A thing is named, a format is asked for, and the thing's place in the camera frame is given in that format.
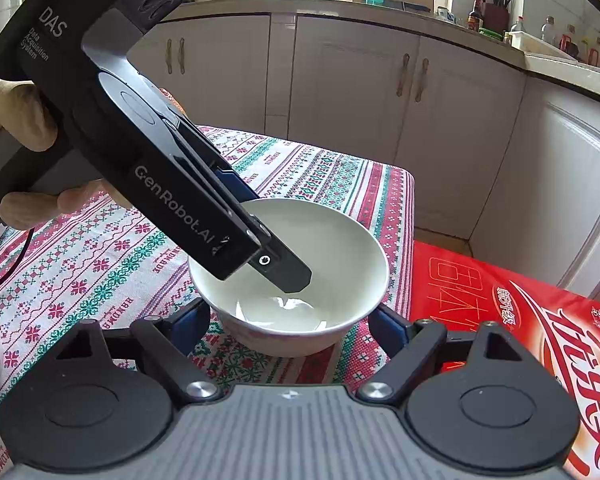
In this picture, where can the red green patterned tablecloth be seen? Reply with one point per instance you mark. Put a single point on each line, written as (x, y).
(105, 270)

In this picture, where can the white plastic tray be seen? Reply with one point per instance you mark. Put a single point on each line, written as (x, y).
(540, 45)

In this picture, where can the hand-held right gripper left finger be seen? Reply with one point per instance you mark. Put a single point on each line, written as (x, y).
(192, 322)

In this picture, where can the knife block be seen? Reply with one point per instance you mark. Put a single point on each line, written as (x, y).
(495, 15)

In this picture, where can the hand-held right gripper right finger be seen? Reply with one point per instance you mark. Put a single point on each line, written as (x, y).
(392, 327)

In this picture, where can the plain white bowl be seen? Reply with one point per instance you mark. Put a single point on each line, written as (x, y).
(330, 245)

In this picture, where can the person's left hand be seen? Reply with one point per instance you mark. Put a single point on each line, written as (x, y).
(15, 115)

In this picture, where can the white kitchen cabinets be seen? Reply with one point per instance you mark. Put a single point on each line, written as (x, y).
(350, 100)

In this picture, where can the red printed carton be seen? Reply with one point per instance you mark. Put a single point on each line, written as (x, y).
(505, 305)

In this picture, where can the kitchen countertop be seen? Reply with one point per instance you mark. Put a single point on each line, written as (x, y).
(330, 5)

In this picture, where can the dark sauce bottle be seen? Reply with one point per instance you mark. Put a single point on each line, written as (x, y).
(475, 15)

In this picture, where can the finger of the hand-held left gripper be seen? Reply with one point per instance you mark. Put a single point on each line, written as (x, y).
(237, 185)
(287, 272)

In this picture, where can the clear plastic bottle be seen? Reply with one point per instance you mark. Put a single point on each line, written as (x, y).
(547, 30)

